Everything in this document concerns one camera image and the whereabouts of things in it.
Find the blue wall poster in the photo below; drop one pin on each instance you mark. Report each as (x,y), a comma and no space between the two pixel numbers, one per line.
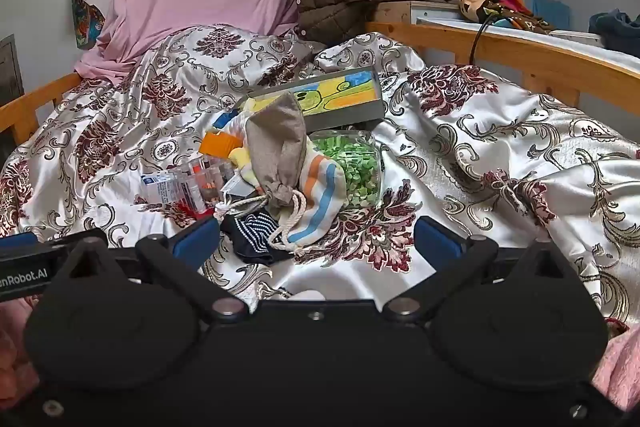
(85,22)

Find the pastel striped sock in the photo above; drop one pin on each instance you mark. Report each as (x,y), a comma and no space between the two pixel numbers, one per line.
(325,187)

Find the orange cloth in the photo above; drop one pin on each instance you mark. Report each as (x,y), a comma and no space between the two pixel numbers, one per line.
(220,143)

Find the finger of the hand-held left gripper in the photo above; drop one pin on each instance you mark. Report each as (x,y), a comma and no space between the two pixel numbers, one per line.
(55,242)

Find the white gauze cloth blue print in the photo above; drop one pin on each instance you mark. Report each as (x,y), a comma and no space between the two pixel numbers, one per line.
(223,119)

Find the white cabinet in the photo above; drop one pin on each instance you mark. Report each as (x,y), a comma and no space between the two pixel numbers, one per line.
(435,13)

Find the green crumpled item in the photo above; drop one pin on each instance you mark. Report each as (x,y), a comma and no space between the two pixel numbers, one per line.
(360,167)

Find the navy striped sock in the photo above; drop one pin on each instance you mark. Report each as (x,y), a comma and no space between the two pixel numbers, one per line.
(250,234)

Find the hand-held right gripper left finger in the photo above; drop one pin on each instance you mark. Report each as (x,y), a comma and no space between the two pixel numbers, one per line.
(197,236)

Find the dark blue clothing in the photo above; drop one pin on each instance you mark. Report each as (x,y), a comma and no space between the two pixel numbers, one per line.
(615,27)

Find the clear plastic box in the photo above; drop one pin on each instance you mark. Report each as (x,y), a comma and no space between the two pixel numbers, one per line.
(175,187)

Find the blue towel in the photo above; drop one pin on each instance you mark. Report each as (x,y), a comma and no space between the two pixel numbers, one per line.
(550,12)

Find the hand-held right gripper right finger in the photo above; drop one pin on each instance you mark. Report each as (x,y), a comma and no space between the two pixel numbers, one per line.
(439,239)

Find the yellow cloth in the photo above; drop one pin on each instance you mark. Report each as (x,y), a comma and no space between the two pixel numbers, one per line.
(241,162)

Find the grey tray with cartoon painting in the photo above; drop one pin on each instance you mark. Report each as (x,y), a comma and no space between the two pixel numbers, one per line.
(340,92)

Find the floral satin bedspread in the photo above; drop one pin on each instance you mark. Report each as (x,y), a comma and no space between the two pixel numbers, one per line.
(450,187)

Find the wooden bed frame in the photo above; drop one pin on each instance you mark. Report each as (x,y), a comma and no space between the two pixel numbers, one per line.
(550,57)

